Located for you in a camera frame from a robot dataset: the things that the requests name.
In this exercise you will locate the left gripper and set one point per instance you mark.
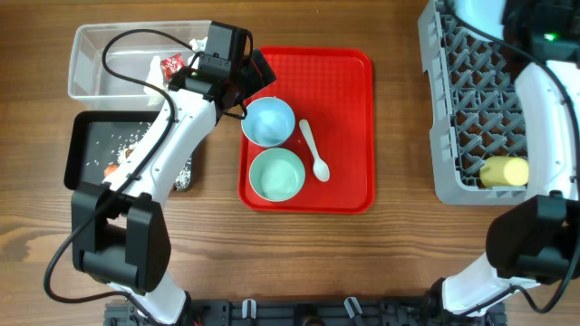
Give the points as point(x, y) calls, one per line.
point(256, 81)

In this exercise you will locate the light blue bowl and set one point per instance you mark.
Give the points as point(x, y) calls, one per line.
point(269, 122)

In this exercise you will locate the red snack wrapper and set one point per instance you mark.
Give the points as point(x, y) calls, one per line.
point(171, 65)

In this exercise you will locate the white tissue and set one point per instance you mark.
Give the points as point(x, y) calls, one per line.
point(155, 75)

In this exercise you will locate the green bowl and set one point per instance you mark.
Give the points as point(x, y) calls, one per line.
point(277, 175)

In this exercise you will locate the white plastic spoon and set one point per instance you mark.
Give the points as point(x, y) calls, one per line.
point(320, 168)

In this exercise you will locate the white rice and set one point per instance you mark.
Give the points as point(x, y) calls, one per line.
point(109, 143)

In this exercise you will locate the orange carrot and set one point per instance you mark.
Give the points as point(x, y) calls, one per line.
point(110, 169)

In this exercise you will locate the yellow cup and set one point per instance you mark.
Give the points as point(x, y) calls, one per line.
point(504, 172)

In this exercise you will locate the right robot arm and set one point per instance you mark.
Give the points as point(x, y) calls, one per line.
point(537, 241)

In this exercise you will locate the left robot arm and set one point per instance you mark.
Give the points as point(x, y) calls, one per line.
point(119, 235)

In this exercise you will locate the grey dishwasher rack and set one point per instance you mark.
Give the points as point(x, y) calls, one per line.
point(479, 112)

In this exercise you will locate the red serving tray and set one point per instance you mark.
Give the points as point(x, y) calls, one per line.
point(331, 88)

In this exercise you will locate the clear plastic bin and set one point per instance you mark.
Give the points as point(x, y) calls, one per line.
point(131, 50)

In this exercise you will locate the black plastic tray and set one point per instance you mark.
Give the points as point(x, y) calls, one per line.
point(72, 175)

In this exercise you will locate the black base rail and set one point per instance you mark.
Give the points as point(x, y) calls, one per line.
point(391, 311)

